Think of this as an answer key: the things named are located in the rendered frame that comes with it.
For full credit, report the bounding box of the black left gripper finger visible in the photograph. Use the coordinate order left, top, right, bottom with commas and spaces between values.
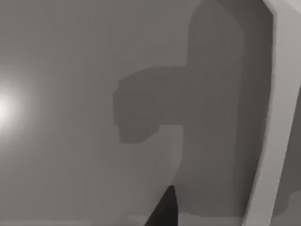
143, 185, 179, 226

